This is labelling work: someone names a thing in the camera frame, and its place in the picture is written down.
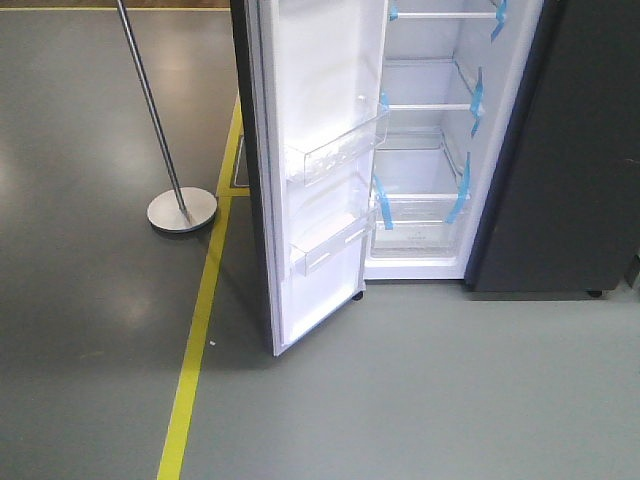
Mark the open fridge door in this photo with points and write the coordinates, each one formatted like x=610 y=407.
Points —
x=309 y=77

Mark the dark grey fridge body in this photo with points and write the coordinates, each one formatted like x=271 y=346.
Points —
x=529 y=110

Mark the clear lower door bin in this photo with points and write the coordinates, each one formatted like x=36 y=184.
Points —
x=323 y=241

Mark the black floor sign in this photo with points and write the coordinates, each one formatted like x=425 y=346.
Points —
x=240 y=177

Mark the clear crisper drawer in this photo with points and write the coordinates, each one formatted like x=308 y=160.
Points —
x=419 y=226

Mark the silver stanchion post with base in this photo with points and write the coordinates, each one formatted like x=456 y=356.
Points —
x=181 y=209

